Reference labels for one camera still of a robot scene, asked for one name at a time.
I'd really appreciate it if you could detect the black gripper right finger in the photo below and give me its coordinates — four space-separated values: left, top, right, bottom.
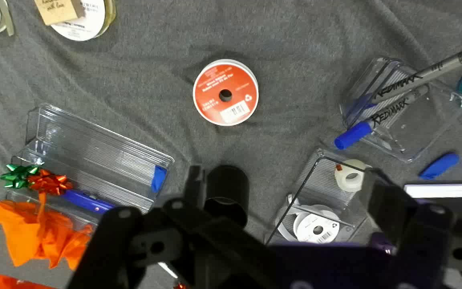
366 173 462 289

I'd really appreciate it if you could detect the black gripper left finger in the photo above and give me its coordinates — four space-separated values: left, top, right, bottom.
67 165 269 289

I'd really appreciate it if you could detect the pen with blue cap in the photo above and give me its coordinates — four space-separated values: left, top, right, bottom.
332 87 433 151

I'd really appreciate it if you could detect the silver grey pen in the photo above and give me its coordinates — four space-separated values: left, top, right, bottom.
348 46 462 117

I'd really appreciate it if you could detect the red gift bow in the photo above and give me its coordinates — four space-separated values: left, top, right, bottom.
27 168 75 197

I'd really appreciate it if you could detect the grey tablecloth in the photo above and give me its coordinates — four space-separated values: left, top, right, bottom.
0 0 462 289

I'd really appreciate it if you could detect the clear tray holding bows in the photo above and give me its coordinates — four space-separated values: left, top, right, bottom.
0 154 120 270

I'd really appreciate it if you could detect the short blue marker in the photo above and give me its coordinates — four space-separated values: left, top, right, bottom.
149 164 170 197

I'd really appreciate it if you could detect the white spool with tan card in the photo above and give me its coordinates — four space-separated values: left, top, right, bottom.
33 0 118 43

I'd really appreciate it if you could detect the green gift bow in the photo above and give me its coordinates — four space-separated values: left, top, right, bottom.
0 162 43 191

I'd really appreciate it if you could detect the small white tape roll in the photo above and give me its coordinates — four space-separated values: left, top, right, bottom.
332 157 372 192

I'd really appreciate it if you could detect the clear tray holding pens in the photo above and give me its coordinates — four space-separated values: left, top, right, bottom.
338 54 462 165

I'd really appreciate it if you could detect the small white ribbon spool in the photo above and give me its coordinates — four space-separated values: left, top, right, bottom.
292 205 343 245

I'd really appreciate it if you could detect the long blue marker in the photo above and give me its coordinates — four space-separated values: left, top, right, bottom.
61 189 115 215

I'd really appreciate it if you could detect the long clear plastic tray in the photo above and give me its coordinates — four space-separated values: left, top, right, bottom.
22 103 176 215

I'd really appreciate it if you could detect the clear tray holding white spools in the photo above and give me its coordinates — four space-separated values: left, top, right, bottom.
263 148 382 247

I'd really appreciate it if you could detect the loose blue marker cap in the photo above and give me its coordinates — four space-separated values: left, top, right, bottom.
417 151 462 181

